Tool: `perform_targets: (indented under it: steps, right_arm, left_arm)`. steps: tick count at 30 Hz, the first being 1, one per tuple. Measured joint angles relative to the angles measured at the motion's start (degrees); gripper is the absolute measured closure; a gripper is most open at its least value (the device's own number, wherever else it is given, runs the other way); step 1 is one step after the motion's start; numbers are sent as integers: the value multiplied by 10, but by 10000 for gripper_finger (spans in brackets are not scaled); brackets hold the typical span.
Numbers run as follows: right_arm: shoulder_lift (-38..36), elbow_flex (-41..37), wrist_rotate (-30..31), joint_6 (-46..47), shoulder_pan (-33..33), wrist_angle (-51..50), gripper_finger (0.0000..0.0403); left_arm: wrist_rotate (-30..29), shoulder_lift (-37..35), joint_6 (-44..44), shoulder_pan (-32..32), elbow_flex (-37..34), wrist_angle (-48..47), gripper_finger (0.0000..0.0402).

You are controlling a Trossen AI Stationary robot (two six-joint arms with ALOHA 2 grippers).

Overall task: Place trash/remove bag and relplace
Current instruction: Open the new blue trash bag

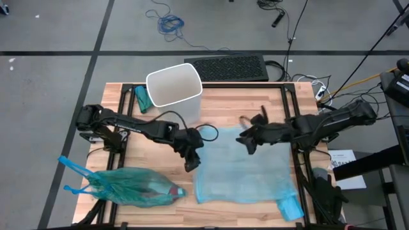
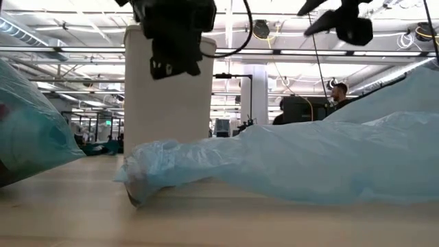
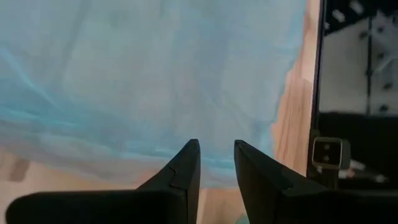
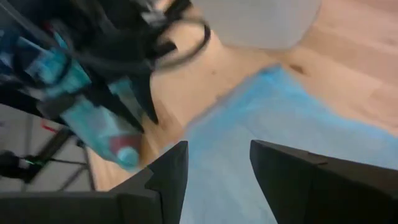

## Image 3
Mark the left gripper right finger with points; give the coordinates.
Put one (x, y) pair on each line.
(295, 205)

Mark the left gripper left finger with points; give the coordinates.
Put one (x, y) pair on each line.
(124, 208)

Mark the light blue bag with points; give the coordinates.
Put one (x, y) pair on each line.
(140, 77)

